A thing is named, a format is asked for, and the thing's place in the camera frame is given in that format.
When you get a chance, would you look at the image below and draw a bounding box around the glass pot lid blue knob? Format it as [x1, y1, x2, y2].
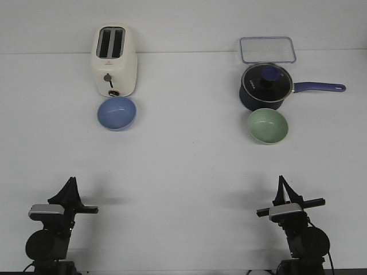
[241, 63, 293, 103]

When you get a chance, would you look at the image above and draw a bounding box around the dark blue saucepan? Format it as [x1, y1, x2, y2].
[238, 63, 347, 111]

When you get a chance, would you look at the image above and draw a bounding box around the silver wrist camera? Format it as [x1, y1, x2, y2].
[268, 203, 303, 221]
[28, 204, 65, 221]

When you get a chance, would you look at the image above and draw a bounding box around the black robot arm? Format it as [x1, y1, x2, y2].
[256, 175, 330, 274]
[25, 176, 99, 274]

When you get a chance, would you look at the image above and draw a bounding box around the cream two-slot toaster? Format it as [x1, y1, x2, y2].
[91, 23, 138, 97]

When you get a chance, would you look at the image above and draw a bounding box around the green bowl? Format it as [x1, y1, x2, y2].
[247, 108, 289, 144]

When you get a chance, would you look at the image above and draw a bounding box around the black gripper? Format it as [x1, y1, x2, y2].
[256, 175, 326, 226]
[48, 177, 99, 229]

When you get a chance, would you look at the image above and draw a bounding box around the blue bowl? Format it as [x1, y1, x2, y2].
[97, 96, 137, 131]

